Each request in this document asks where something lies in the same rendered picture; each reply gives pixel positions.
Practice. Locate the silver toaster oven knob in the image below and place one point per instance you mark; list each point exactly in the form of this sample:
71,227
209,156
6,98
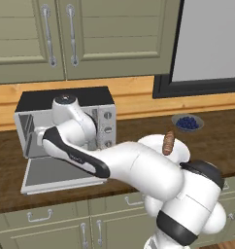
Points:
107,115
108,129
108,143

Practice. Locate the silver black toaster oven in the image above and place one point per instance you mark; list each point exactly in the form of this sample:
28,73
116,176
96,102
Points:
35,99

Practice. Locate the wide green drawer front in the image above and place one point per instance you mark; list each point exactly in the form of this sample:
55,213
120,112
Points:
12,220

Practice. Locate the toaster oven glass door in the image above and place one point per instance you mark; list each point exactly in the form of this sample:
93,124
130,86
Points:
48,173

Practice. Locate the white plate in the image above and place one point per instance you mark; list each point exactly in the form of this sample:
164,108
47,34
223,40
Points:
151,141

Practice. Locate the grey bowl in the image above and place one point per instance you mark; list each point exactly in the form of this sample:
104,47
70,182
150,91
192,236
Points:
200,120

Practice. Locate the green base cupboard door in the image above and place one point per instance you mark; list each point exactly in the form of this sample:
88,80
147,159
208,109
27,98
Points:
126,231
41,238
234,227

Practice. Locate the black framed window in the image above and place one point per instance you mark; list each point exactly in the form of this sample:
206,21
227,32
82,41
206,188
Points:
203,42

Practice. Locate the wide green wall cupboard door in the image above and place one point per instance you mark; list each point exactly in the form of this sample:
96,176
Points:
122,32

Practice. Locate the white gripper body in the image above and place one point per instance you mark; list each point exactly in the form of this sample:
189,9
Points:
39,133

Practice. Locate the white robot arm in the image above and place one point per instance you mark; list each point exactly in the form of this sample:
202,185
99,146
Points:
148,165

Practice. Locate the narrow green wall cupboard door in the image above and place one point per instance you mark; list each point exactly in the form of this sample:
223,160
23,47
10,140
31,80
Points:
19,32

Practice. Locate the blueberries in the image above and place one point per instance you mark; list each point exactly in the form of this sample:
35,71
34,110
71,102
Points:
187,123

